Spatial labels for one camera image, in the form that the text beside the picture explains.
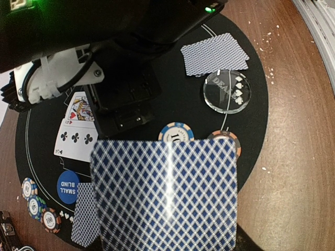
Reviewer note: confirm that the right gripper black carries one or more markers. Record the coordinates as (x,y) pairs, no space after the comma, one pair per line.
(121,101)

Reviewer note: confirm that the queen of hearts card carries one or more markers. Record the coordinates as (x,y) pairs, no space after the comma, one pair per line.
(79,108)

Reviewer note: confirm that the white blue chip stack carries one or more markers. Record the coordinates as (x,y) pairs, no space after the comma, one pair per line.
(176,132)

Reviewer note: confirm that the six of clubs card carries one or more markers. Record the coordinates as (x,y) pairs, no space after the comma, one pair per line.
(75,140)

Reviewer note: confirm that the orange chip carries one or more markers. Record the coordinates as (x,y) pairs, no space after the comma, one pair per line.
(229,137)

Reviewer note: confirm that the blue small blind button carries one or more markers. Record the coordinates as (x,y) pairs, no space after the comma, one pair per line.
(67,187)

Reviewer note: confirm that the clear dealer button disc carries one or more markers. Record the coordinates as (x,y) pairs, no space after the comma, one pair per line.
(226,91)

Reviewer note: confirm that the playing card deck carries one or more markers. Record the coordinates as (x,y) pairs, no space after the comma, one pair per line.
(155,195)

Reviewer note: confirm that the card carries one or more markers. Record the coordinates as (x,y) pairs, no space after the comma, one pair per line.
(221,52)
(85,228)

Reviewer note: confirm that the blue ten chip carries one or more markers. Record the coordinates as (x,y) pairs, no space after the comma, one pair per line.
(28,188)

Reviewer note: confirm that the green chip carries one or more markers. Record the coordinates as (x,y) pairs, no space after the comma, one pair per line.
(35,206)

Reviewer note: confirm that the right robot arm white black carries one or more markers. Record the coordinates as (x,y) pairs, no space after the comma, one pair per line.
(49,46)

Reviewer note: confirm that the round black poker mat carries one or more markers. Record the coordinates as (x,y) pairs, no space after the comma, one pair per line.
(181,100)

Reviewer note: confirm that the black poker chip case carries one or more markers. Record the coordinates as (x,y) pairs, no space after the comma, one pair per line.
(9,237)

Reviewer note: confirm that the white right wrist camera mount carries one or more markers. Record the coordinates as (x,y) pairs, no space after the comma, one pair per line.
(58,69)

